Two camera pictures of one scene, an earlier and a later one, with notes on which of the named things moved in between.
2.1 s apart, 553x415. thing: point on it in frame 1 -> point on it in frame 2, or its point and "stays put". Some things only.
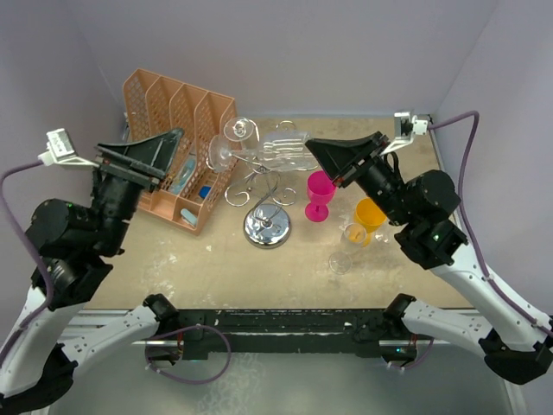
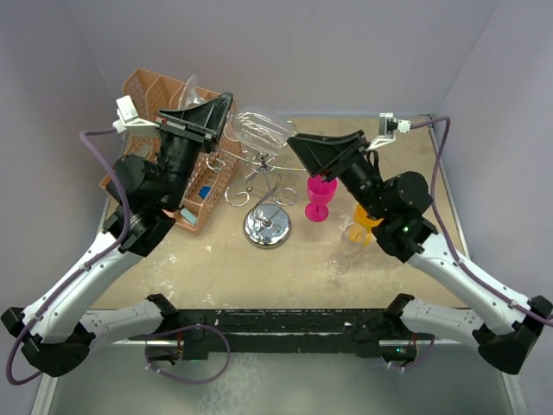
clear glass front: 340,263 stays put
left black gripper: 146,160 -> 200,123
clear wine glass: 280,151 -> 262,132
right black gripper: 341,156 stays put
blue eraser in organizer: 204,191 stays put
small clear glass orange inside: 355,233 stays put
